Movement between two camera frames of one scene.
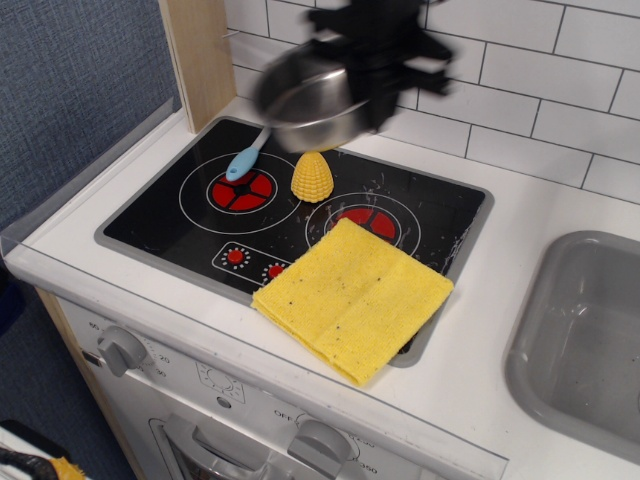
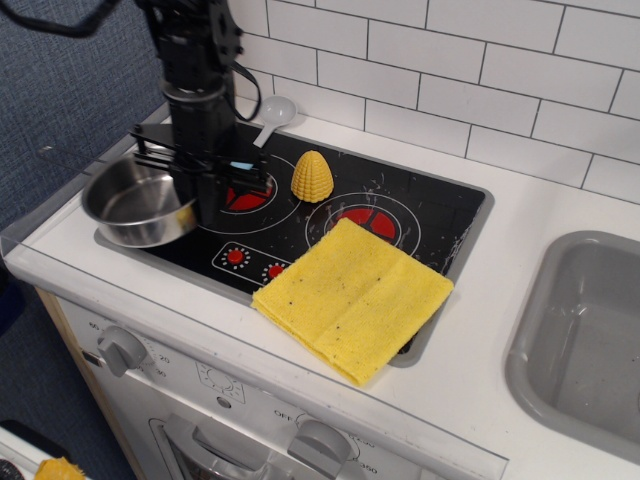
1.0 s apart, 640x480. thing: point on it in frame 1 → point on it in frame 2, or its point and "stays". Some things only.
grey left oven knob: x=121 y=350 stays
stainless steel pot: x=306 y=94 → x=134 y=204
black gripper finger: x=368 y=83 → x=187 y=185
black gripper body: x=378 y=43 → x=204 y=138
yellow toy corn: x=312 y=179 stays
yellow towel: x=354 y=299 stays
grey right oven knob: x=321 y=447 stays
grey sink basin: x=573 y=359 stays
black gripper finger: x=383 y=104 → x=212 y=194
